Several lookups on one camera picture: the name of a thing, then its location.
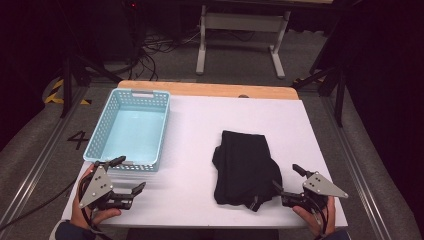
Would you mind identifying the white metal stand frame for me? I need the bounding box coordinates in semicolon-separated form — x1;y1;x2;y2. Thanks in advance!
195;4;292;80

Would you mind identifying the person's left hand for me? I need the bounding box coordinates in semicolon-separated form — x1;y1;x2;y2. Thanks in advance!
69;164;123;231

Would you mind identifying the metal floor rail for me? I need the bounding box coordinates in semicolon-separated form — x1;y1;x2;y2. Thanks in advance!
0;84;88;231
320;96;393;240

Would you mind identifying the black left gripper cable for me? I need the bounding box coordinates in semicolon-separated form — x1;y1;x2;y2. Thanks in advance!
0;178;80;232

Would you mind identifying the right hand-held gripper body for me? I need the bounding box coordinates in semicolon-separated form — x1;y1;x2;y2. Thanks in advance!
280;171;350;215

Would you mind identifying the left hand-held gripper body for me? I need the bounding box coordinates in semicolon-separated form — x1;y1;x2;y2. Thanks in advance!
78;160;134;211

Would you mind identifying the black cloth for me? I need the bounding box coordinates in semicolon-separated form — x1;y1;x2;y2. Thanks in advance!
211;130;284;213

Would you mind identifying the black tripod stand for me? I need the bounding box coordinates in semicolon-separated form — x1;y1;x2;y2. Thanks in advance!
59;54;124;119
292;63;347;128

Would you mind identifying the bundle of black floor cables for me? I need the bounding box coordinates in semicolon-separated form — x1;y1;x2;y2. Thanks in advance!
109;28;204;82

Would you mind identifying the yellow and black floor tape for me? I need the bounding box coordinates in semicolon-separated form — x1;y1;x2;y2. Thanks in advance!
44;78;93;106

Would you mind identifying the person's right hand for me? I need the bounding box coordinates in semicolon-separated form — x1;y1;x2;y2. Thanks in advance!
292;195;336;238

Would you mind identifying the white table cover sheet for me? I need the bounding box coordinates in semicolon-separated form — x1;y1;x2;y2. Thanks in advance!
61;94;349;230

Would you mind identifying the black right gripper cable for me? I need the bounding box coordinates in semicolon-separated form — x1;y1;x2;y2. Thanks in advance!
308;194;330;236

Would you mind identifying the light blue plastic basket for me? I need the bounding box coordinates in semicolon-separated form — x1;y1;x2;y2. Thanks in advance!
82;87;172;173

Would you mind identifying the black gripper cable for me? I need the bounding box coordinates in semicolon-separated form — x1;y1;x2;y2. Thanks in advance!
308;194;330;236
0;178;80;232

